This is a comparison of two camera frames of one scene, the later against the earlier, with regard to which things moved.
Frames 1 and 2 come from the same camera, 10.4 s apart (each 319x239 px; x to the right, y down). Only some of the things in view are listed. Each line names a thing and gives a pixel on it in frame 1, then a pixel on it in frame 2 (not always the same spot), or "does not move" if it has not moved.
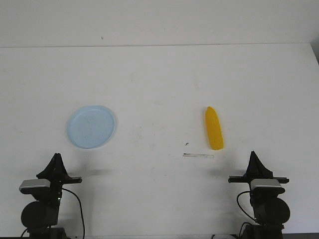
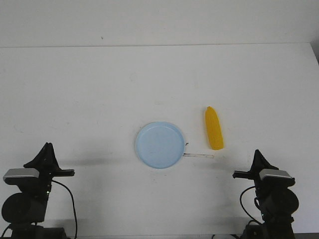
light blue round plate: (90, 126) → (160, 145)
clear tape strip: (207, 156) does not move
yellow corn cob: (214, 129) does not move
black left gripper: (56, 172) → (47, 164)
